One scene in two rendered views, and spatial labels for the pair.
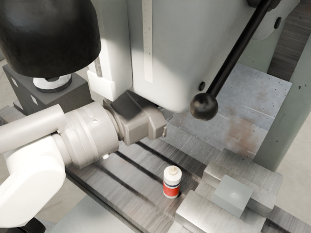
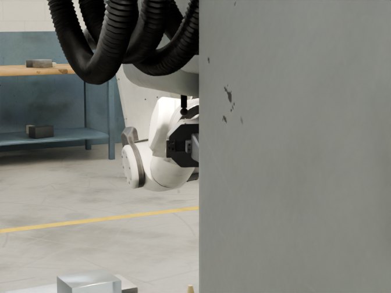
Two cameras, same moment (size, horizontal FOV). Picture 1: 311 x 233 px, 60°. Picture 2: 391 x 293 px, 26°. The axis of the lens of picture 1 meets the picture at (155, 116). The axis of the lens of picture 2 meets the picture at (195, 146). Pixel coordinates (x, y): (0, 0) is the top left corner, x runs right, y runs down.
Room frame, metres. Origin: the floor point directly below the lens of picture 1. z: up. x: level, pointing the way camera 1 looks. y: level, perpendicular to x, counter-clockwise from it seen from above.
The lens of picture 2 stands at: (0.77, -0.94, 1.40)
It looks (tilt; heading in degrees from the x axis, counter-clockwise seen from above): 9 degrees down; 116
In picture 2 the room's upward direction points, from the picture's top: straight up
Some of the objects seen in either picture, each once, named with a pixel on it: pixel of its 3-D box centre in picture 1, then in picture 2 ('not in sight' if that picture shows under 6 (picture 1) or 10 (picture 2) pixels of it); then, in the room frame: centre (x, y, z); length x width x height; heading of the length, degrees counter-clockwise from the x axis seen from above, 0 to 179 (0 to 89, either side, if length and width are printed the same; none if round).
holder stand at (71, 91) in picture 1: (52, 98); not in sight; (0.56, 0.29, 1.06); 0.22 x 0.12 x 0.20; 47
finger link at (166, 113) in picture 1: (171, 111); (195, 149); (0.33, -0.03, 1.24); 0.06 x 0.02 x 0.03; 124
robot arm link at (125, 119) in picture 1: (116, 122); (209, 139); (0.31, 0.07, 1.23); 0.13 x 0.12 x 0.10; 34
